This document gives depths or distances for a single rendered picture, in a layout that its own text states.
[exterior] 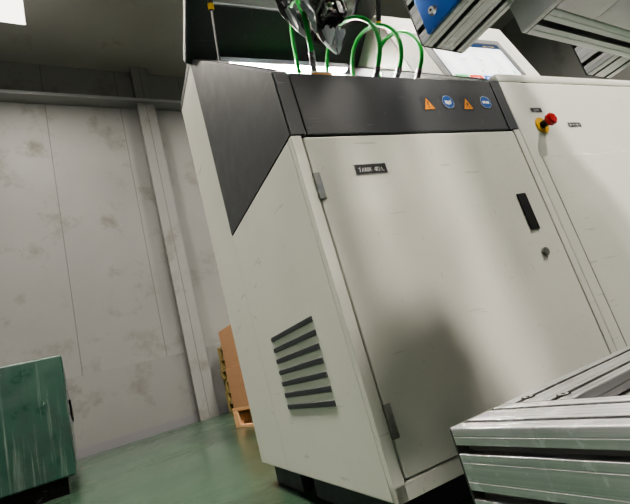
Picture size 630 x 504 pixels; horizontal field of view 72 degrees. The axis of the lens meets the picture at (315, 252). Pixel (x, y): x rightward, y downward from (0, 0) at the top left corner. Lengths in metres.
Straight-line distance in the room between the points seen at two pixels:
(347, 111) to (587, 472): 0.83
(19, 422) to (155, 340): 4.45
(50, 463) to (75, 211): 5.41
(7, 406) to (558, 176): 3.11
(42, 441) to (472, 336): 2.80
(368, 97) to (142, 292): 6.87
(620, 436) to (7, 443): 3.19
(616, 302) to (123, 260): 7.23
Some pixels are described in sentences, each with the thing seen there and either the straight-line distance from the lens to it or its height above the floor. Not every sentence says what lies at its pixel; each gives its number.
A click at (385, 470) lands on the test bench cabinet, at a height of 0.13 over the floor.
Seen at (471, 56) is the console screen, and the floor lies 1.32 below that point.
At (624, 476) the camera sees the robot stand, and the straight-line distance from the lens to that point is 0.43.
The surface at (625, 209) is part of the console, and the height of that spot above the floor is 0.51.
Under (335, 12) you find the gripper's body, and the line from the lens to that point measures 1.50.
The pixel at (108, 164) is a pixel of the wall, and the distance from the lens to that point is 8.59.
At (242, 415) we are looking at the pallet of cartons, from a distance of 4.11.
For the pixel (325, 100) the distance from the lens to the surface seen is 1.04.
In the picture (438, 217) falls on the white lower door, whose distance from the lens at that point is 1.03.
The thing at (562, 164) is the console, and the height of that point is 0.67.
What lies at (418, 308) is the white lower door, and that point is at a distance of 0.92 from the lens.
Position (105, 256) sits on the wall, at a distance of 7.86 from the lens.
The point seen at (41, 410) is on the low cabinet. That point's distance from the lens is 3.33.
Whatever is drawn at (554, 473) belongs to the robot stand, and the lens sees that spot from 0.46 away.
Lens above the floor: 0.33
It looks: 14 degrees up
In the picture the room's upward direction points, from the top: 16 degrees counter-clockwise
